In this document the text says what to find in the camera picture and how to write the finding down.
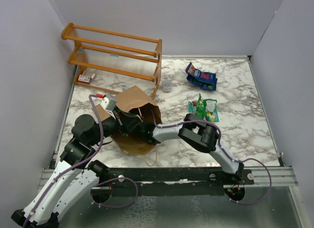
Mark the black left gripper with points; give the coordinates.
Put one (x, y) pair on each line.
(127, 122)

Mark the brown paper bag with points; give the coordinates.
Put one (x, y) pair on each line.
(136, 101)

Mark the red white snack packets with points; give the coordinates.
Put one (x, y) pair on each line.
(203, 113)

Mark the green snack packet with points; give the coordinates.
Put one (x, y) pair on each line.
(208, 104)

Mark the blue red chips bag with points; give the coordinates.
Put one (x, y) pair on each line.
(201, 76)

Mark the blue green chips bag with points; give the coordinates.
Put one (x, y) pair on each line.
(202, 85)

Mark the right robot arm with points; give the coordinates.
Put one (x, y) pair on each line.
(201, 135)

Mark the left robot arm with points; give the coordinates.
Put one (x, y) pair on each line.
(75, 173)

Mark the small clear plastic jar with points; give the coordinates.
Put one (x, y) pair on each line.
(167, 86)

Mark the orange wooden shelf rack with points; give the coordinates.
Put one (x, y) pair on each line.
(93, 53)

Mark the white red small card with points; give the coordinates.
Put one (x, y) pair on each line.
(86, 77)

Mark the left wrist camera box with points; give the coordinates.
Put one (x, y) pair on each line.
(108, 103)

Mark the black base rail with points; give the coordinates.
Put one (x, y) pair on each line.
(125, 182)

